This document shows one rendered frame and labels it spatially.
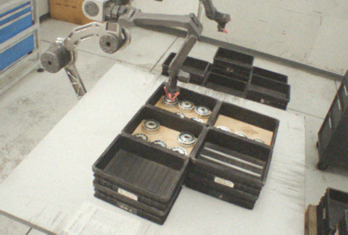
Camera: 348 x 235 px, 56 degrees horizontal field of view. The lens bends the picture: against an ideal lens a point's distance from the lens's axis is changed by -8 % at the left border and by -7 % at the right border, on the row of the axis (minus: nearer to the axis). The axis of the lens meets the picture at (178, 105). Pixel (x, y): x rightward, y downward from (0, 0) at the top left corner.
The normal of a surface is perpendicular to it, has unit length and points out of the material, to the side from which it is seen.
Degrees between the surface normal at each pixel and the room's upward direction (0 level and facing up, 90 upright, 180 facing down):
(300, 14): 90
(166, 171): 0
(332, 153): 90
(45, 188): 0
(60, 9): 91
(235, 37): 90
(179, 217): 0
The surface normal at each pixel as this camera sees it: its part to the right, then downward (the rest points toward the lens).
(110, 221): 0.14, -0.80
